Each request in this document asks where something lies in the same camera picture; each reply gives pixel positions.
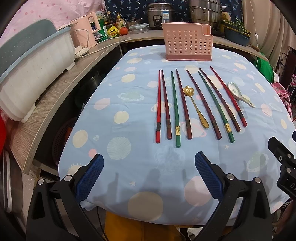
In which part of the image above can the green chopstick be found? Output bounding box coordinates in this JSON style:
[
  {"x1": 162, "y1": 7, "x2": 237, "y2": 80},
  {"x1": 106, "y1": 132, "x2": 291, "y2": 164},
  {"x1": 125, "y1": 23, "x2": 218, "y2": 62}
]
[
  {"x1": 198, "y1": 71, "x2": 235, "y2": 143},
  {"x1": 171, "y1": 71, "x2": 181, "y2": 148}
]

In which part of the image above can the pink perforated utensil basket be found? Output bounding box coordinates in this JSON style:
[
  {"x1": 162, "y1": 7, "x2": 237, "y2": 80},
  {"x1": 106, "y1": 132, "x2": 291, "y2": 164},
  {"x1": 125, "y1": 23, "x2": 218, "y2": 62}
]
[{"x1": 162, "y1": 23, "x2": 214, "y2": 61}]

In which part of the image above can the pink electric kettle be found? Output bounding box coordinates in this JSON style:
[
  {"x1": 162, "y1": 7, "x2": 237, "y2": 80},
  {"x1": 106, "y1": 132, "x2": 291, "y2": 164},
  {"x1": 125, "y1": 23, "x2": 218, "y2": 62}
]
[{"x1": 70, "y1": 12, "x2": 101, "y2": 49}]

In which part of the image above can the navy leaf print cloth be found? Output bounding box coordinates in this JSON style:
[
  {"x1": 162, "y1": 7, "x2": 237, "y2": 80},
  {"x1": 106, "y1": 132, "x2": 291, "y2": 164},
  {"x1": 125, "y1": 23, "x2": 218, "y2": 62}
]
[{"x1": 105, "y1": 0, "x2": 243, "y2": 22}]

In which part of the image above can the beige curtain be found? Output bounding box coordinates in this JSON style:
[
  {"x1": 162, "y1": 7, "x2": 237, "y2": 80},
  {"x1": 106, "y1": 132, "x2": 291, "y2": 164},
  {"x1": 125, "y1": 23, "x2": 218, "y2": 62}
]
[{"x1": 242, "y1": 0, "x2": 295, "y2": 67}]

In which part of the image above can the green plastic bag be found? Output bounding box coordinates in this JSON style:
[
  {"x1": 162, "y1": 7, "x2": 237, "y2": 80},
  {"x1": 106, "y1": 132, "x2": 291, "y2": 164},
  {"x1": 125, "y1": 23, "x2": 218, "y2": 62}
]
[{"x1": 253, "y1": 57, "x2": 274, "y2": 84}]

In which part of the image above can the white power cable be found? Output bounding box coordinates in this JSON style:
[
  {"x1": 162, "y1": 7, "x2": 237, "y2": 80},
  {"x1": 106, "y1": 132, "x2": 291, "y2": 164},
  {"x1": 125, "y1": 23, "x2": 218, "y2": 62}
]
[{"x1": 75, "y1": 37, "x2": 132, "y2": 57}]

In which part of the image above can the stainless steel steamer pot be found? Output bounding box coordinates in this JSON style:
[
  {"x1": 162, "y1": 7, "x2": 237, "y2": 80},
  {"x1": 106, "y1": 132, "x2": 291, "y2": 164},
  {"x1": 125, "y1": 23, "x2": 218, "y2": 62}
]
[{"x1": 189, "y1": 0, "x2": 221, "y2": 28}]

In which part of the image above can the dark red chopstick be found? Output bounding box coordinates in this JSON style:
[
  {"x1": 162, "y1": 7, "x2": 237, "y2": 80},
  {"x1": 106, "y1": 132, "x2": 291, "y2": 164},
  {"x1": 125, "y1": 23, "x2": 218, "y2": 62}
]
[
  {"x1": 186, "y1": 69, "x2": 222, "y2": 140},
  {"x1": 161, "y1": 69, "x2": 172, "y2": 140},
  {"x1": 175, "y1": 69, "x2": 193, "y2": 140},
  {"x1": 199, "y1": 67, "x2": 241, "y2": 133}
]

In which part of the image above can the bright red chopstick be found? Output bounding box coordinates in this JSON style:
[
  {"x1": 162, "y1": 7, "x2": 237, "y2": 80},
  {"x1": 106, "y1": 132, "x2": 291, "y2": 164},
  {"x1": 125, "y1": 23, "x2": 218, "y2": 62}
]
[
  {"x1": 156, "y1": 70, "x2": 161, "y2": 144},
  {"x1": 210, "y1": 66, "x2": 247, "y2": 128}
]

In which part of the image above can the red tomato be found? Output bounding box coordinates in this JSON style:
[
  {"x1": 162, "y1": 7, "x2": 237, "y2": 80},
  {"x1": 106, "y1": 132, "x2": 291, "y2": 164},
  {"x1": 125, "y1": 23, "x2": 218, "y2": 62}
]
[{"x1": 119, "y1": 27, "x2": 128, "y2": 36}]

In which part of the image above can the blue bowl with greens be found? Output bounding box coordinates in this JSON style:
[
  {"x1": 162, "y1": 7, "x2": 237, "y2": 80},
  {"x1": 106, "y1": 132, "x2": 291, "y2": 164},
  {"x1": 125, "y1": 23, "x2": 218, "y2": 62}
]
[{"x1": 223, "y1": 20, "x2": 251, "y2": 47}]

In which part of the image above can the green tin can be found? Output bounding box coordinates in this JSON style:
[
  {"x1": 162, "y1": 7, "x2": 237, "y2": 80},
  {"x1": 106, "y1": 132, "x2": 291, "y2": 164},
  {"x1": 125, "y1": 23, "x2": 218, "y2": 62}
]
[{"x1": 92, "y1": 23, "x2": 107, "y2": 43}]

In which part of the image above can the clear food storage container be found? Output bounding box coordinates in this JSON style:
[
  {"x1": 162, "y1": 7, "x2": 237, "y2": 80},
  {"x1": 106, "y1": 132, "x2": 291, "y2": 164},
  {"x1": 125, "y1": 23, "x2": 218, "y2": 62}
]
[{"x1": 129, "y1": 23, "x2": 149, "y2": 34}]

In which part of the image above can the white ceramic soup spoon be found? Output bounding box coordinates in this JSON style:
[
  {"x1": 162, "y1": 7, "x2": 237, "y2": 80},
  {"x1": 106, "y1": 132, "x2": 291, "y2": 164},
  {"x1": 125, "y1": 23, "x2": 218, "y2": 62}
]
[{"x1": 227, "y1": 82, "x2": 255, "y2": 108}]

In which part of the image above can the gold flower spoon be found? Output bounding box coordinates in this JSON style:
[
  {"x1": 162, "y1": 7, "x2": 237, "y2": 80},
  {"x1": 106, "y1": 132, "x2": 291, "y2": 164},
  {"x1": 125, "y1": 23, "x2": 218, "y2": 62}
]
[{"x1": 183, "y1": 85, "x2": 209, "y2": 128}]

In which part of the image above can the white blue dish drainer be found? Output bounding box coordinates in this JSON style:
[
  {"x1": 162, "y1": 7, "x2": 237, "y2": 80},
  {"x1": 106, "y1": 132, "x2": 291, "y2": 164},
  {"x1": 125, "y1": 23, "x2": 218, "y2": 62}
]
[{"x1": 1, "y1": 20, "x2": 75, "y2": 121}]

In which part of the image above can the yellow snack packet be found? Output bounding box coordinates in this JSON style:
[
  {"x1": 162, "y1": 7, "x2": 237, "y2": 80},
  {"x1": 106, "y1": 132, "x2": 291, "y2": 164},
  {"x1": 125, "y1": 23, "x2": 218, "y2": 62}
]
[{"x1": 107, "y1": 26, "x2": 120, "y2": 38}]

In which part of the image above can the small steel lidded pot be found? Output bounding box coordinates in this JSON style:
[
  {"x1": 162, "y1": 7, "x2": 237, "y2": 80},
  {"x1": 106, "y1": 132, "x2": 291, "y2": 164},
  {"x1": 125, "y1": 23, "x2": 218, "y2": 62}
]
[{"x1": 126, "y1": 16, "x2": 142, "y2": 30}]

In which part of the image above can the cooking oil bottle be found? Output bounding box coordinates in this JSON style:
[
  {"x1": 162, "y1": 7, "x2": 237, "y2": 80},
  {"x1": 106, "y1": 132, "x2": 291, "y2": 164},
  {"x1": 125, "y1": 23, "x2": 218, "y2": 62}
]
[{"x1": 115, "y1": 13, "x2": 125, "y2": 30}]

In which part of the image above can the pink floral curtain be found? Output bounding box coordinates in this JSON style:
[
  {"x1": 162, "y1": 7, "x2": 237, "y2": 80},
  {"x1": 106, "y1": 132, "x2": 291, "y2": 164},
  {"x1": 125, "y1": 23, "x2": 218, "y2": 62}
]
[{"x1": 1, "y1": 0, "x2": 106, "y2": 45}]

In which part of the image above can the silver rice cooker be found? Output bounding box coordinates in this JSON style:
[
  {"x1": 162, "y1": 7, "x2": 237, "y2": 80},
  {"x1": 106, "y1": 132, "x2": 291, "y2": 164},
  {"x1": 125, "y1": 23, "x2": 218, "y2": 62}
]
[{"x1": 147, "y1": 3, "x2": 175, "y2": 29}]

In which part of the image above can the light blue planet tablecloth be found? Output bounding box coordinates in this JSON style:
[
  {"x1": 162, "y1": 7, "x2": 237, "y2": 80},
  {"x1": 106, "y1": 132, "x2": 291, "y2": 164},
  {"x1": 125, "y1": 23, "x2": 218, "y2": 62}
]
[{"x1": 59, "y1": 45, "x2": 295, "y2": 225}]

